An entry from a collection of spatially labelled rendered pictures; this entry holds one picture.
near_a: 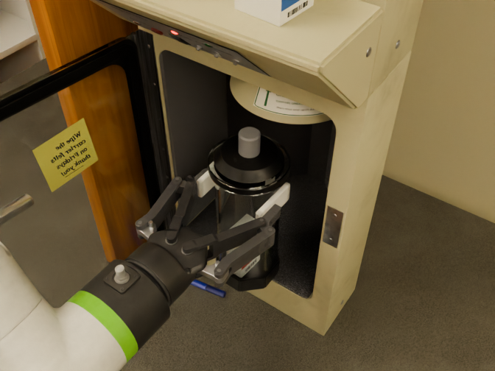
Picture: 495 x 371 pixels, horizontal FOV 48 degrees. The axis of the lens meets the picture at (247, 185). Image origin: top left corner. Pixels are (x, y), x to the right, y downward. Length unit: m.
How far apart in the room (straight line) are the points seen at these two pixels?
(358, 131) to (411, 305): 0.46
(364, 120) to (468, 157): 0.55
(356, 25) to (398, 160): 0.72
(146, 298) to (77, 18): 0.36
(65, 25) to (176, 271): 0.33
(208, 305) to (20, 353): 0.46
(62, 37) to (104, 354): 0.38
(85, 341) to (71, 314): 0.03
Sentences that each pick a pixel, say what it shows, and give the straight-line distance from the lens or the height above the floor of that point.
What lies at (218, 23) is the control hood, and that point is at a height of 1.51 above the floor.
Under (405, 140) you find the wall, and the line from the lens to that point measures 1.16.
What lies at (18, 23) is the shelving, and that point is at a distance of 1.84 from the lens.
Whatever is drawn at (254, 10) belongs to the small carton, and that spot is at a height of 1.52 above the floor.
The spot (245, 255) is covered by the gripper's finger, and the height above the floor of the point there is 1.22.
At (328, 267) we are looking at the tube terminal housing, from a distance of 0.79.
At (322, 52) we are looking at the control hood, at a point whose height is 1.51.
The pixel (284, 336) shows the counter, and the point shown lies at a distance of 0.93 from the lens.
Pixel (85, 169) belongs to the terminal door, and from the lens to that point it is 0.77.
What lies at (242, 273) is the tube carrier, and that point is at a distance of 0.83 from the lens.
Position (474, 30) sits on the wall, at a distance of 1.01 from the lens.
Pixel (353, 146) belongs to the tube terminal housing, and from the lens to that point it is 0.63.
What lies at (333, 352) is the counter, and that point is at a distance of 0.93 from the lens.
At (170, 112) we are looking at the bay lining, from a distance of 0.80.
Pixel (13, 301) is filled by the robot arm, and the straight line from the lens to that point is 0.57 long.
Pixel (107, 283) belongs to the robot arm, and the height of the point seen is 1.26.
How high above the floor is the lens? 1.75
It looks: 45 degrees down
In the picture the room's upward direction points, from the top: straight up
